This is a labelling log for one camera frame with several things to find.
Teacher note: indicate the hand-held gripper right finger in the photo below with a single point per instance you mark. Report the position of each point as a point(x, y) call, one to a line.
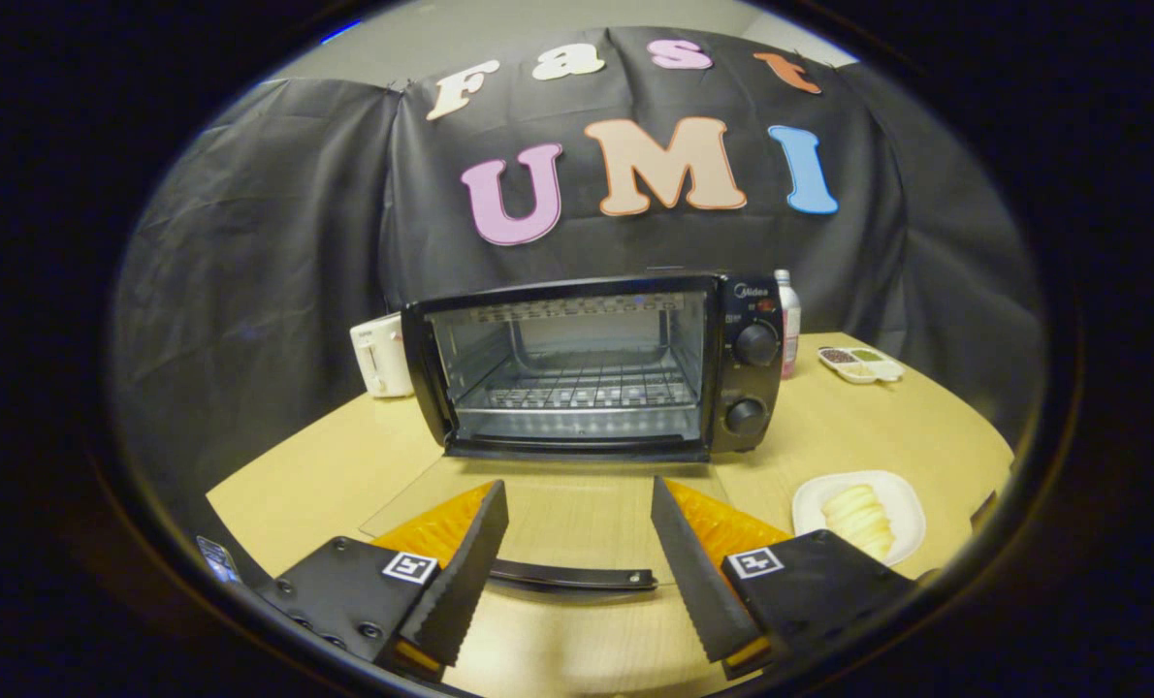
point(698, 572)

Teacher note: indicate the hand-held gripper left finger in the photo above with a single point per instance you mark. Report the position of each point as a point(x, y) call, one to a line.
point(465, 572)

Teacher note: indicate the sliced bread roll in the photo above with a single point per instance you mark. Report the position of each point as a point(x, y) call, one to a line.
point(858, 519)

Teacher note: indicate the black toaster oven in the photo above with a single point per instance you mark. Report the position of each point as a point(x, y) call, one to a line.
point(756, 388)

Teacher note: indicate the white pop-up toaster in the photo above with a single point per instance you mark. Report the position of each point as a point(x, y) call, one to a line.
point(383, 359)

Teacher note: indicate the white plate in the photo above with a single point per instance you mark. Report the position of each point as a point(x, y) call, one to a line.
point(907, 504)

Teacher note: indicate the dark phone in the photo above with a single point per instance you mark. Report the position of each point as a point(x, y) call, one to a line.
point(218, 560)

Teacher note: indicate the silver bottle with red label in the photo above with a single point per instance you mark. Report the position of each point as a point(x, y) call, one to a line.
point(789, 330)

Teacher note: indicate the white divided condiment dish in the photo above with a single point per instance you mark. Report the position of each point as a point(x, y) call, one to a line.
point(863, 366)

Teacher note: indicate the black backdrop cloth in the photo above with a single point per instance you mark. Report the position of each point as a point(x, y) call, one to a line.
point(296, 242)

